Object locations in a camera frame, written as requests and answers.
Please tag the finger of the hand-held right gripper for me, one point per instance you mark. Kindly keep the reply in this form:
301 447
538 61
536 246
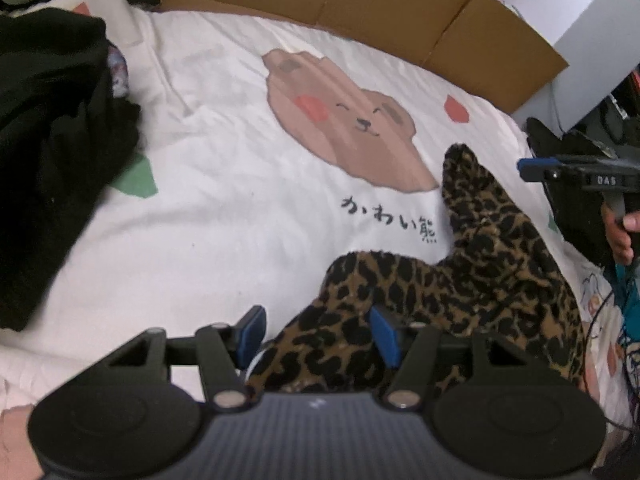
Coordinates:
532 169

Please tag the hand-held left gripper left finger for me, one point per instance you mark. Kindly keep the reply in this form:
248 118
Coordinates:
252 332

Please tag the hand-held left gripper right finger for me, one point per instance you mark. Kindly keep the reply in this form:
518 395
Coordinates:
385 340

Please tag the leopard print pants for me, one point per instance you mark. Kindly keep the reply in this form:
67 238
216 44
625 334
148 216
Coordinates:
480 260

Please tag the person's right hand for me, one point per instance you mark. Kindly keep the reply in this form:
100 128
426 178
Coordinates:
619 240

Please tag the teal printed garment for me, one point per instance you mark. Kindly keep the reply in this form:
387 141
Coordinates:
631 300

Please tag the bear print blanket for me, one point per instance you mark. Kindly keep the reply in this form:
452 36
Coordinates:
210 170

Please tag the anime printed sheet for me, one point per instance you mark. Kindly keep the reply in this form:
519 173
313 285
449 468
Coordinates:
607 350

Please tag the black clothing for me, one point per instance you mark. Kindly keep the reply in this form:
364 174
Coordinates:
50 135

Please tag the grey patterned cloth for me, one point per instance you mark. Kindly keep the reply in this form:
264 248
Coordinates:
119 72

